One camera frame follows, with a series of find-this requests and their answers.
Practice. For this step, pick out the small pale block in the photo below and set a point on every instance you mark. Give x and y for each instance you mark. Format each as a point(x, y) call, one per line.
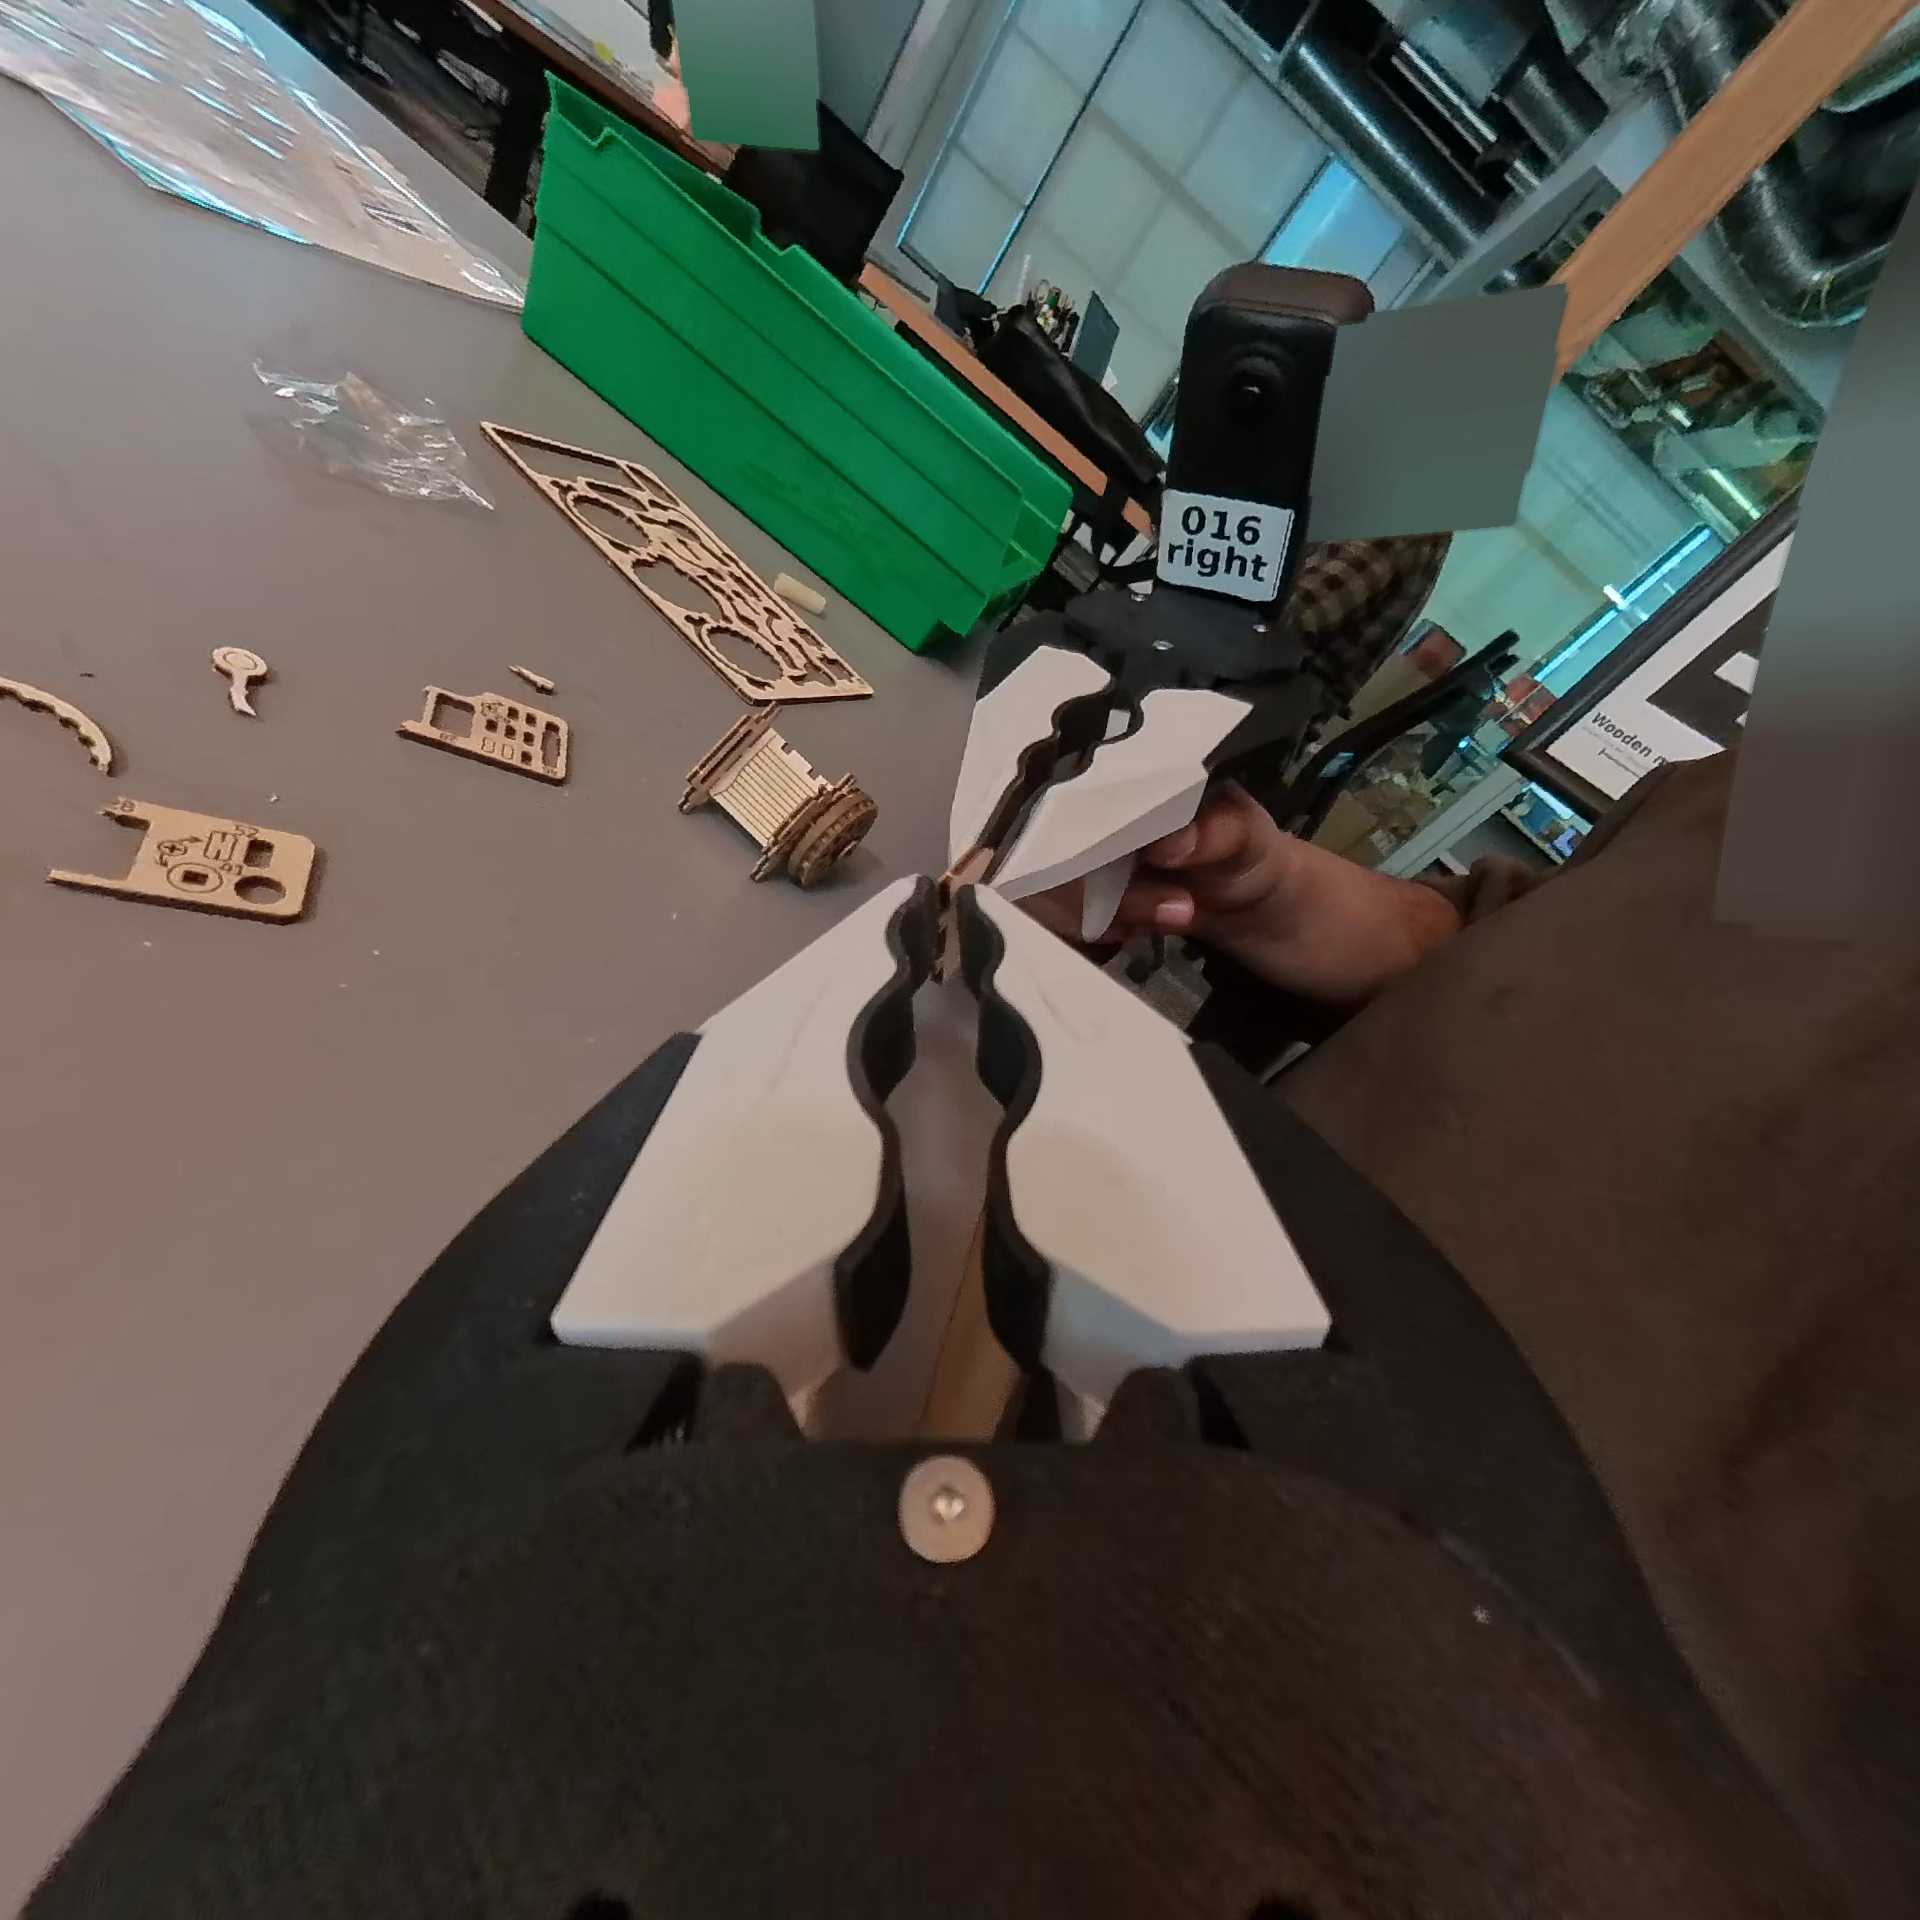
point(800, 594)

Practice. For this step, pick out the silver ventilation duct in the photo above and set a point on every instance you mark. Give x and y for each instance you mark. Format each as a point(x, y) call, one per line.
point(1831, 226)

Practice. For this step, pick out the wooden sheet with gear hole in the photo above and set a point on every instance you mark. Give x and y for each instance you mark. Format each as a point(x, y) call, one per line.
point(834, 684)

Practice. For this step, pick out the curved toothed wooden piece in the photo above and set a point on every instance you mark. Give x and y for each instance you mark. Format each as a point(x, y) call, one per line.
point(82, 730)

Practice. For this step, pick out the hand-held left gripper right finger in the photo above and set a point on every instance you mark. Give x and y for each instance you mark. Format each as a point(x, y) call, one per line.
point(1153, 1185)

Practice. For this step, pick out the large clear plastic bag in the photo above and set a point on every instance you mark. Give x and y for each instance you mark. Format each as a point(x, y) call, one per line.
point(225, 133)

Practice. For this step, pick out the round-topped wooden plate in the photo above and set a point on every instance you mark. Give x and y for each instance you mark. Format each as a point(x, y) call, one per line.
point(958, 1349)

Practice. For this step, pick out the person's right hand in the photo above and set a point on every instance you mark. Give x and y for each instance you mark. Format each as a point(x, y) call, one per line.
point(1263, 887)

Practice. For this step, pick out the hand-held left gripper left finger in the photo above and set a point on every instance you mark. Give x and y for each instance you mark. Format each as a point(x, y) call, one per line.
point(718, 1185)

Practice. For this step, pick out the wooden gear assembly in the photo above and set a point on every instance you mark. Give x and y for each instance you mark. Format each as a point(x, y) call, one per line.
point(783, 795)

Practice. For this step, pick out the grid-slotted wooden piece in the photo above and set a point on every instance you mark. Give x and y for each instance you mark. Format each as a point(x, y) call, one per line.
point(452, 745)

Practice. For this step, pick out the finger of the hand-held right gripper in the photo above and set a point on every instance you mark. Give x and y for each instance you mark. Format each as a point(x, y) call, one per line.
point(1153, 781)
point(1005, 736)

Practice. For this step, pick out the key-shaped wooden piece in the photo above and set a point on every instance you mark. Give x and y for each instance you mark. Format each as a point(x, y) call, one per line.
point(249, 693)

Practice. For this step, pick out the wooden pillar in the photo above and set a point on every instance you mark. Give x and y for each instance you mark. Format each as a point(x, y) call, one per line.
point(1697, 188)

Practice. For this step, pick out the notched square wooden piece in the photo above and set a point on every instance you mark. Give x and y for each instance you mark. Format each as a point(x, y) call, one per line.
point(120, 881)

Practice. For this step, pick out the tiny wooden peg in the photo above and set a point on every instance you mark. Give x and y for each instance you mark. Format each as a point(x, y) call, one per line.
point(535, 677)

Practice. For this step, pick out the small clear plastic bag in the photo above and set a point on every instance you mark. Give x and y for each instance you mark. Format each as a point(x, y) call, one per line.
point(376, 435)

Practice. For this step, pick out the green plastic bin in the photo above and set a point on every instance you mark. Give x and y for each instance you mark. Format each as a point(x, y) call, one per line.
point(718, 345)

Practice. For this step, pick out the grey desk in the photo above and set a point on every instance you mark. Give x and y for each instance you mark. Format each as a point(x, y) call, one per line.
point(376, 1123)

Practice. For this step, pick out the person's right forearm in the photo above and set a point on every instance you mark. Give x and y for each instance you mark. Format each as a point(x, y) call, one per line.
point(1395, 932)

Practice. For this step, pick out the person's brown shirt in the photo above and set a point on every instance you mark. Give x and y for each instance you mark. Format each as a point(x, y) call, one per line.
point(1574, 1198)

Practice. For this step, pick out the framed black white poster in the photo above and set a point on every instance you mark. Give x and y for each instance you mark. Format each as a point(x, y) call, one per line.
point(1668, 684)

